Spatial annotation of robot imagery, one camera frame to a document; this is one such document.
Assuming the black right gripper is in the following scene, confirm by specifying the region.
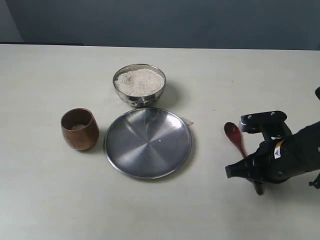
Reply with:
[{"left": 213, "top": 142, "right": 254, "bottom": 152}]
[{"left": 225, "top": 138, "right": 297, "bottom": 184}]

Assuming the dark red wooden spoon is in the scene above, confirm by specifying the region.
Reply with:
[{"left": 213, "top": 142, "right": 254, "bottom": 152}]
[{"left": 223, "top": 121, "right": 266, "bottom": 196}]

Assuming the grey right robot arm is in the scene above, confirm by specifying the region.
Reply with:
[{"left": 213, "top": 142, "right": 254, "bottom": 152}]
[{"left": 224, "top": 110, "right": 320, "bottom": 195}]

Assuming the steel bowl of rice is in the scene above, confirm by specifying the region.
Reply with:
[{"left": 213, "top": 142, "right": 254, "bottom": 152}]
[{"left": 112, "top": 63, "right": 166, "bottom": 108}]

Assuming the brown wooden cup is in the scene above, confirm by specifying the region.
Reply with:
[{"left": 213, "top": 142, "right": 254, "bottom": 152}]
[{"left": 60, "top": 108, "right": 99, "bottom": 151}]

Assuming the clear tape scrap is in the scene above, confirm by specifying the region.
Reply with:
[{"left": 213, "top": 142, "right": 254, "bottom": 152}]
[{"left": 181, "top": 117, "right": 194, "bottom": 127}]

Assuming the round steel plate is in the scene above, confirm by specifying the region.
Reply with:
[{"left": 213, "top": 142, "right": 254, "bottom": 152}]
[{"left": 103, "top": 107, "right": 193, "bottom": 180}]

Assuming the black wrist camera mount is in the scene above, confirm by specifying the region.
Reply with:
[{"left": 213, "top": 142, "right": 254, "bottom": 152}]
[{"left": 239, "top": 110, "right": 292, "bottom": 142}]

